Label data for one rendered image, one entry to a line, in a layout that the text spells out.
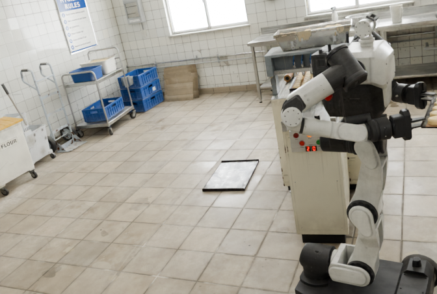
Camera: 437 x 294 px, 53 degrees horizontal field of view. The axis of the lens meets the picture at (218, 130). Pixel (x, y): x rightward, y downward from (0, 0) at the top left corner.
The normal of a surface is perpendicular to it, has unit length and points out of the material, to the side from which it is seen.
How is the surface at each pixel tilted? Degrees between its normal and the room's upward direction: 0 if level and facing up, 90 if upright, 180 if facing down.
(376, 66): 85
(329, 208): 90
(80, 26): 90
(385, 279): 0
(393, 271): 0
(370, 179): 113
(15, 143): 92
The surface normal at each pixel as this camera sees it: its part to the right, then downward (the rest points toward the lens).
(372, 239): -0.29, 0.72
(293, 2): -0.38, 0.36
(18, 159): 0.91, 0.04
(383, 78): 0.23, 0.20
